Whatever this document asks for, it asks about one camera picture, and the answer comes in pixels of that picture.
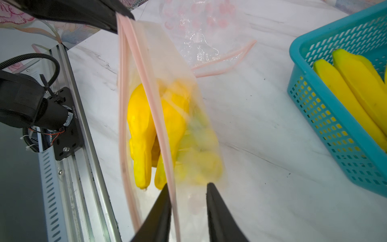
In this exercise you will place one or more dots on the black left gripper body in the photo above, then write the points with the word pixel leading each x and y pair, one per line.
pixel 97 13

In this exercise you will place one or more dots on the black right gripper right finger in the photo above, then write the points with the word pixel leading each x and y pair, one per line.
pixel 222 226

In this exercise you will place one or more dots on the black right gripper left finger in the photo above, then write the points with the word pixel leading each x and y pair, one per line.
pixel 156 227

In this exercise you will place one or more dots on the yellow banana bunch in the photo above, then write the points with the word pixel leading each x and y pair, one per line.
pixel 358 86
pixel 171 136

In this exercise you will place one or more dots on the pink dotted zip bag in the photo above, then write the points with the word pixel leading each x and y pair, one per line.
pixel 212 36

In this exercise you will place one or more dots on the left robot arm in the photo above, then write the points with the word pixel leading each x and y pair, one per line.
pixel 30 104

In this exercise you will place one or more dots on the teal plastic basket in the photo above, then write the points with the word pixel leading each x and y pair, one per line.
pixel 357 154

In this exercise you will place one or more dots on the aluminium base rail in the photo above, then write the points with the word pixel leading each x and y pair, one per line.
pixel 77 207

